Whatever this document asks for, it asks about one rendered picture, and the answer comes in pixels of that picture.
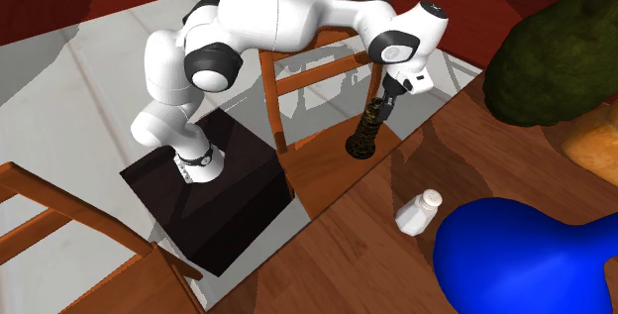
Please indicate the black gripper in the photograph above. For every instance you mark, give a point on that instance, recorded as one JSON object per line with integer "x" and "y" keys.
{"x": 393, "y": 89}

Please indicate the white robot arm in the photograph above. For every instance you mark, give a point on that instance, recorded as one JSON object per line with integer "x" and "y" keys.
{"x": 270, "y": 18}

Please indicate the dark patterned cylinder grinder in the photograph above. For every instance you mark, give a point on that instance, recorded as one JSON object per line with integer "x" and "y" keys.
{"x": 365, "y": 132}

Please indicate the brown wooden chair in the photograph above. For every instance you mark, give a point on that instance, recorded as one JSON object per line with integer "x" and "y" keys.
{"x": 323, "y": 168}
{"x": 130, "y": 289}

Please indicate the white salt shaker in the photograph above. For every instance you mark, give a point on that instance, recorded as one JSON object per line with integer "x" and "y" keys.
{"x": 416, "y": 215}

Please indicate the dark green bushy plant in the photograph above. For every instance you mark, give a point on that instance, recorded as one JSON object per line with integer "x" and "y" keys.
{"x": 555, "y": 62}

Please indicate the dark robot stand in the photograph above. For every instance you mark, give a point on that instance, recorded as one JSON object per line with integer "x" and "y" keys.
{"x": 227, "y": 216}

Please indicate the blue rounded vase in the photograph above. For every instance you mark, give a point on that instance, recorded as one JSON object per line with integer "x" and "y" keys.
{"x": 516, "y": 260}

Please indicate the orange plant pot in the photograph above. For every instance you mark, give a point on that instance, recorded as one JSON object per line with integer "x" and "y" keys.
{"x": 596, "y": 146}

